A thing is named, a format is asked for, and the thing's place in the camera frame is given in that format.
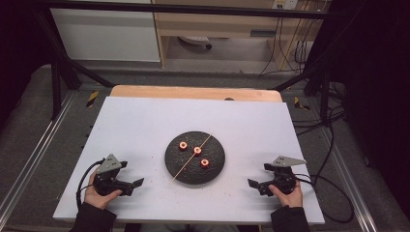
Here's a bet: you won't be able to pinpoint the black metal frame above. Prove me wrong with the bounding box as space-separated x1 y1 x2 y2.
32 0 344 122

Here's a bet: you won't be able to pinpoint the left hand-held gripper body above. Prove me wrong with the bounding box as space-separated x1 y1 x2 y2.
92 153 134 197

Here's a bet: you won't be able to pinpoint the person's left hand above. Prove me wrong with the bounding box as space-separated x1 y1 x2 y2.
84 170 124 211

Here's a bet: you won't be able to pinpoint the white wall socket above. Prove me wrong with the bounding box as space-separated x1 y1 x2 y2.
272 0 300 11

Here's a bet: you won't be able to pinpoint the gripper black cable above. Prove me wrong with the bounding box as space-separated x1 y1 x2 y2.
75 159 106 209
293 173 355 224

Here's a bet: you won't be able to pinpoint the wooden table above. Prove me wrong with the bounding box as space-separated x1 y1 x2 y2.
109 84 283 103

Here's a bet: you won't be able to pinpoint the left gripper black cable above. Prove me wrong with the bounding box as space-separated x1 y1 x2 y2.
75 159 106 209

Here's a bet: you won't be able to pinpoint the person's right hand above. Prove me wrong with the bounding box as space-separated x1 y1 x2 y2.
268 180 305 209

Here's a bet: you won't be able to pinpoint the white cabinet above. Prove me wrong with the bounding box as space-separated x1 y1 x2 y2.
50 0 161 63

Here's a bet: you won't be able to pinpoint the black cables on floor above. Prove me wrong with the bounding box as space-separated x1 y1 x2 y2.
290 80 348 137

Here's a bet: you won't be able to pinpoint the white board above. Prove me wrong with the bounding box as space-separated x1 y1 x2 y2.
52 96 326 225

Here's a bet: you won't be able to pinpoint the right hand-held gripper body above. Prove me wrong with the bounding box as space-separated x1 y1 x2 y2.
256 156 307 197

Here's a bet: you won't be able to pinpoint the thin bamboo skewer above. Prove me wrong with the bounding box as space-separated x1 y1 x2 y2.
169 132 214 185

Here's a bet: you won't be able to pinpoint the aluminium rail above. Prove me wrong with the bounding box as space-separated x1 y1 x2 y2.
0 91 77 214
321 128 379 232

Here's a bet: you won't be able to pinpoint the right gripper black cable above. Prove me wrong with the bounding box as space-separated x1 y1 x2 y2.
293 173 355 224

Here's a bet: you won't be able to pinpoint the light wooden desk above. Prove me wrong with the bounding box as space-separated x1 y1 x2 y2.
151 0 327 72

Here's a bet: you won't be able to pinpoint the black curtain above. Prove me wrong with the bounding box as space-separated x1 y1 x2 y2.
317 0 410 221
0 0 54 130

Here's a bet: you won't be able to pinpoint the bundle of hanging black cables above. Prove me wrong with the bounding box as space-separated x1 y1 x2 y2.
258 14 312 77

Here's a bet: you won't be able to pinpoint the yellow black tape strip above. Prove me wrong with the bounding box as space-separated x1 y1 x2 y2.
85 90 100 108
293 96 311 111

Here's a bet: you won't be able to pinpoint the white device with black wheel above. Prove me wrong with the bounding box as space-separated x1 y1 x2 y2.
178 35 214 50

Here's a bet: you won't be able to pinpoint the black round plate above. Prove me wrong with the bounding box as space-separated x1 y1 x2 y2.
163 130 226 187

